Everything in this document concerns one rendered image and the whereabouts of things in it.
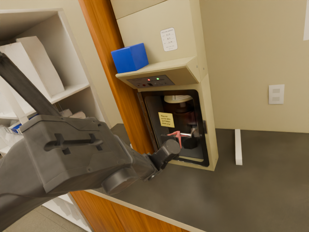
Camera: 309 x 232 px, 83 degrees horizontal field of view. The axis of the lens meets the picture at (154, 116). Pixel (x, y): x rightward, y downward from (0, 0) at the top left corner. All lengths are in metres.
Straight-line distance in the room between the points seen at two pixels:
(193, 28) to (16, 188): 0.64
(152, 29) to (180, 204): 0.73
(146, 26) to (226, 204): 0.78
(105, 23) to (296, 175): 1.04
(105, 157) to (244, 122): 1.12
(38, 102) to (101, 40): 0.35
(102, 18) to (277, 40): 0.83
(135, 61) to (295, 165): 0.84
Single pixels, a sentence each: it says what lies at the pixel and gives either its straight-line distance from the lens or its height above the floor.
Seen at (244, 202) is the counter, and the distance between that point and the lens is 0.86.
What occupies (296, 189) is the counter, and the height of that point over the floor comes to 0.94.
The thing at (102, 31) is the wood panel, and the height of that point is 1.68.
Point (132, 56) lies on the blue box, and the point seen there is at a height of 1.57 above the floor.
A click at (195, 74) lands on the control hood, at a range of 0.67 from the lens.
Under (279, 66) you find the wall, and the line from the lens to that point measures 1.13.
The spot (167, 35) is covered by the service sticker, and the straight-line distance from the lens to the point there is 0.74.
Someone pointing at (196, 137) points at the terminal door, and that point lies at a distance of 0.82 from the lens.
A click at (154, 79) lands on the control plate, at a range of 0.71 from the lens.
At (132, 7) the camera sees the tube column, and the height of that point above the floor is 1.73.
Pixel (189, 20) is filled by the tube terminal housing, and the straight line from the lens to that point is 0.70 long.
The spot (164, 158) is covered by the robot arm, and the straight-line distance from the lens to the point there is 0.60.
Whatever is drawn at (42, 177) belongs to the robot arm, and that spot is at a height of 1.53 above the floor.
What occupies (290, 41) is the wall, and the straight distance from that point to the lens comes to 1.11.
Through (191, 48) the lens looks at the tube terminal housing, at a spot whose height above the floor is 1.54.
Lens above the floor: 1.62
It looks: 24 degrees down
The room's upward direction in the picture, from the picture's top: 16 degrees counter-clockwise
